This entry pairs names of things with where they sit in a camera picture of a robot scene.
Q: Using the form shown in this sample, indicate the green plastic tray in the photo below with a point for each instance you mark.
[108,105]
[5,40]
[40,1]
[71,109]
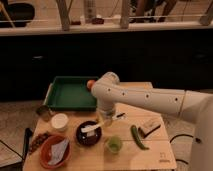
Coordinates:
[70,93]

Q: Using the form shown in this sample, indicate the wooden block brush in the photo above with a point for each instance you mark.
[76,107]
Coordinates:
[148,127]

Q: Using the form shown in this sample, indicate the green cup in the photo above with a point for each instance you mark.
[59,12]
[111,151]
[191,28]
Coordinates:
[113,144]

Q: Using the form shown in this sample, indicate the green chili pepper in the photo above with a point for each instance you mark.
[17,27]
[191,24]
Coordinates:
[136,138]

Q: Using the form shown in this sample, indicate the dark red grapes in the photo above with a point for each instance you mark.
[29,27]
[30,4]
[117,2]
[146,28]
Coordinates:
[38,141]

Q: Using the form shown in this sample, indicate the small metal cup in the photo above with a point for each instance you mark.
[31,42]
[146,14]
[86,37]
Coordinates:
[44,113]

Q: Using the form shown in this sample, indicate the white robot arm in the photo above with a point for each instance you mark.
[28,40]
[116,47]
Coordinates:
[191,106]

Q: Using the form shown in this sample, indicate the black chair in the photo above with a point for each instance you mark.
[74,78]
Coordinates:
[20,13]

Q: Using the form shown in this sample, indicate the crumpled grey cloth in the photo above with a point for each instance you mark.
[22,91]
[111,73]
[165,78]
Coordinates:
[57,151]

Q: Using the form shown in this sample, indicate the orange fruit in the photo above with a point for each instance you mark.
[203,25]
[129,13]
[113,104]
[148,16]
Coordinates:
[90,83]

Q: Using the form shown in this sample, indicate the orange bowl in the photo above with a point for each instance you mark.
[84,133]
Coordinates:
[45,154]

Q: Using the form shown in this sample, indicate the purple bowl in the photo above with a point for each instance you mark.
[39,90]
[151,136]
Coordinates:
[88,139]

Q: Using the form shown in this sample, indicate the white dish brush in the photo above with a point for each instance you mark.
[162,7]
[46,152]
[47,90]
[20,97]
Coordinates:
[106,122]

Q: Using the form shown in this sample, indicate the white round container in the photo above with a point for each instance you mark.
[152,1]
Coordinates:
[59,122]

